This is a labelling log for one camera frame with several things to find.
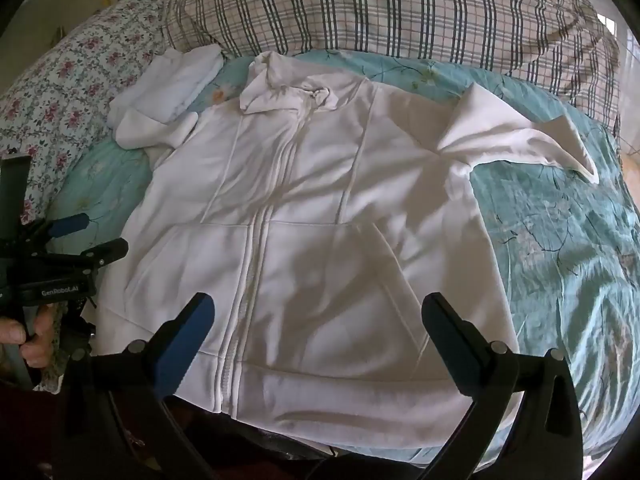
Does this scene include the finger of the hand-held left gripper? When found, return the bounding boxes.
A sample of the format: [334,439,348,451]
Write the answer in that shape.
[45,238,130,275]
[27,212,92,246]

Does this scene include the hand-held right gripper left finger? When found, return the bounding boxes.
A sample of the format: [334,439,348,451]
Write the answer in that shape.
[52,292,216,480]

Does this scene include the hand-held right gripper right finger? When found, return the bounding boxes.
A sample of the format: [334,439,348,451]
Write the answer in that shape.
[421,292,584,480]

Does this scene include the white zip hoodie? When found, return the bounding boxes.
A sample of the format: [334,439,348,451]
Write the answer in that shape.
[82,50,601,453]

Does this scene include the person's left hand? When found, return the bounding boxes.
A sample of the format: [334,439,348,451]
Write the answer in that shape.
[0,304,65,370]

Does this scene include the teal floral bedsheet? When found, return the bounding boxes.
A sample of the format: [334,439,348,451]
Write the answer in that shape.
[47,50,640,466]

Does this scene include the floral pillow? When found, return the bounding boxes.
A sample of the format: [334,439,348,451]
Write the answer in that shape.
[0,0,173,226]

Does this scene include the folded white garment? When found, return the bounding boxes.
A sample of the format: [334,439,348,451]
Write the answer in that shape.
[107,44,224,128]

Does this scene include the plaid pillow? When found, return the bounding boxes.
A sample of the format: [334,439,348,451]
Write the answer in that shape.
[162,0,623,126]

